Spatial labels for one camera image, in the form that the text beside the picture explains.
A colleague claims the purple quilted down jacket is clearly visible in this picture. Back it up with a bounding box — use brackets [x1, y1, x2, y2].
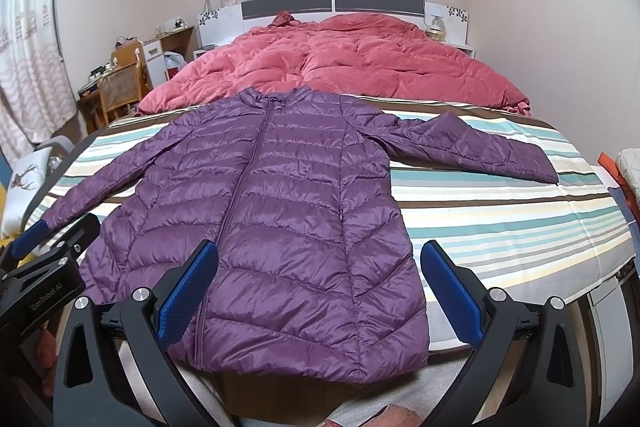
[43, 88, 558, 385]

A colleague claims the folded clothes pile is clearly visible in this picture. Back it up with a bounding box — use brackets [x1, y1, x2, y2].
[598, 153, 639, 221]

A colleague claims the white deer print pillow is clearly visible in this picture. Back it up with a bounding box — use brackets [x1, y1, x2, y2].
[1, 147, 52, 239]

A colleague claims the striped bed sheet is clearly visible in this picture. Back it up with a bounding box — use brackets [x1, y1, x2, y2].
[22, 94, 637, 353]

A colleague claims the wooden desk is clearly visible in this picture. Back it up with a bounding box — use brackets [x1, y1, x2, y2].
[77, 79, 106, 134]

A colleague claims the patterned side curtain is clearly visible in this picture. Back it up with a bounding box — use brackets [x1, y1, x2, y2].
[0, 0, 77, 166]

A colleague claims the wooden chair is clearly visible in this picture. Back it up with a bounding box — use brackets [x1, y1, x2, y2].
[98, 44, 149, 124]

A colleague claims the white plastic bag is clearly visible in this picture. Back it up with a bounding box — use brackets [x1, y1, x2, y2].
[164, 51, 186, 80]

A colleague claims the white and grey headboard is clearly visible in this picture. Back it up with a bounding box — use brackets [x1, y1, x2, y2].
[198, 0, 473, 53]

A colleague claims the red quilted duvet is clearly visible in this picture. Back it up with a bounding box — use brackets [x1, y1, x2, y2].
[138, 12, 530, 115]

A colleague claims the glass bedside lamp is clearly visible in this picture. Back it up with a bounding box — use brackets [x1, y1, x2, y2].
[425, 5, 447, 42]

